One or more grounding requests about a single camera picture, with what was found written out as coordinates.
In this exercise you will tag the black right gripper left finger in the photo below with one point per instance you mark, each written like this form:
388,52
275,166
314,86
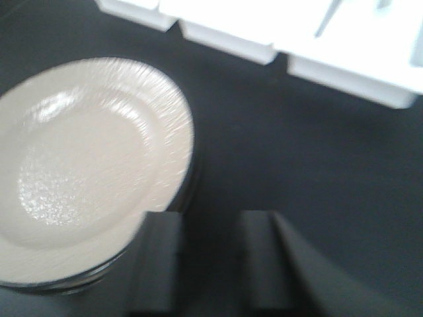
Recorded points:
154,279

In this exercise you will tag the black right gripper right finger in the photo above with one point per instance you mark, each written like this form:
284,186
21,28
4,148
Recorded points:
283,275

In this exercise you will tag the beige round plate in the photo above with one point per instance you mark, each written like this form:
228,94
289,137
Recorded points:
89,148

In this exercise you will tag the white storage bin right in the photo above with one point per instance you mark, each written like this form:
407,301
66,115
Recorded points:
372,54

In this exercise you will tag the white storage bin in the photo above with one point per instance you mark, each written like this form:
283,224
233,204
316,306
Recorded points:
372,54
240,28
145,13

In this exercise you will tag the white storage bin middle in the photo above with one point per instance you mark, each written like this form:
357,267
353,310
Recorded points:
240,28

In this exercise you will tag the white storage bin left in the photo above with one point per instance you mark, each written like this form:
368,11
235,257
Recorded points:
145,13

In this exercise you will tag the black wire tripod stand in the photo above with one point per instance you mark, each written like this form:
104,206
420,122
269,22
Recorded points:
332,9

